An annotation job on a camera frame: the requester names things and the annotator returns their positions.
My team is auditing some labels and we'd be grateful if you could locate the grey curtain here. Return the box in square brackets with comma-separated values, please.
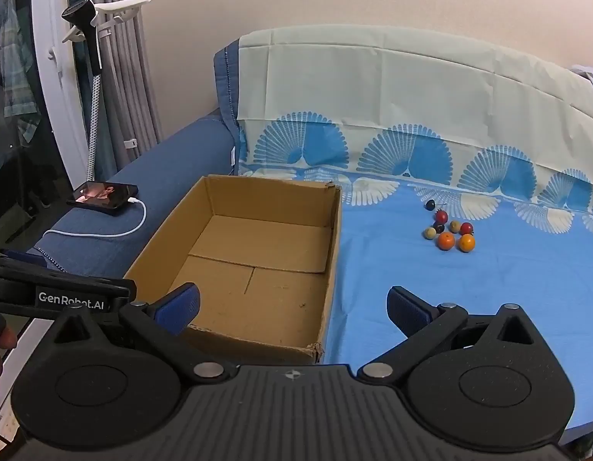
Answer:
[91, 0, 164, 179]

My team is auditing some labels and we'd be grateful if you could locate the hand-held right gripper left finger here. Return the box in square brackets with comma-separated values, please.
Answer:
[49, 283, 240, 382]

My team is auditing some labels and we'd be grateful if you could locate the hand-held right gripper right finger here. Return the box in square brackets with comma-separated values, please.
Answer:
[356, 285, 543, 381]

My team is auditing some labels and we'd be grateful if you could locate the hanging plaid shirt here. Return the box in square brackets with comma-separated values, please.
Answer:
[0, 0, 44, 146]

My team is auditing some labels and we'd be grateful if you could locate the brown cardboard box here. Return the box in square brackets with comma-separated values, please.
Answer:
[125, 175, 344, 366]

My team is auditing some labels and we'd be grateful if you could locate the black white braided cable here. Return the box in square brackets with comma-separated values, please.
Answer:
[28, 246, 69, 275]

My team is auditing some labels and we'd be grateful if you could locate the black smartphone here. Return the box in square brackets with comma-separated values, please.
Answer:
[66, 181, 139, 216]

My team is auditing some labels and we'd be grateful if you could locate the black garment steamer head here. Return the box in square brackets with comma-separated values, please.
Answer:
[61, 0, 104, 76]

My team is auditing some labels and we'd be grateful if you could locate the white charging cable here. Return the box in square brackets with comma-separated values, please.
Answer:
[42, 197, 148, 251]

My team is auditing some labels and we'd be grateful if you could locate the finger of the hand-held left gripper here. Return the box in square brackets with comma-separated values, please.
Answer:
[0, 248, 48, 272]

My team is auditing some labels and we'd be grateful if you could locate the white plastic hanger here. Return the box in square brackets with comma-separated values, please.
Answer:
[61, 0, 154, 42]

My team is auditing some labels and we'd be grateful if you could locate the blue fan-print bed sheet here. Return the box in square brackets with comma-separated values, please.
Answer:
[230, 24, 593, 445]

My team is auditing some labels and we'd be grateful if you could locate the person's left hand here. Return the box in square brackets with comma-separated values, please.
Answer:
[0, 311, 18, 406]

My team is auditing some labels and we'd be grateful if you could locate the blue fabric sofa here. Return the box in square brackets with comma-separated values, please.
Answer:
[27, 38, 245, 277]

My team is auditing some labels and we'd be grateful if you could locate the braided steamer hose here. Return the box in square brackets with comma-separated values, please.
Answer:
[86, 73, 104, 184]

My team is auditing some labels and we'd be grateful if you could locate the grey cloth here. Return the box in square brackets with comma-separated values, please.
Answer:
[569, 64, 593, 112]

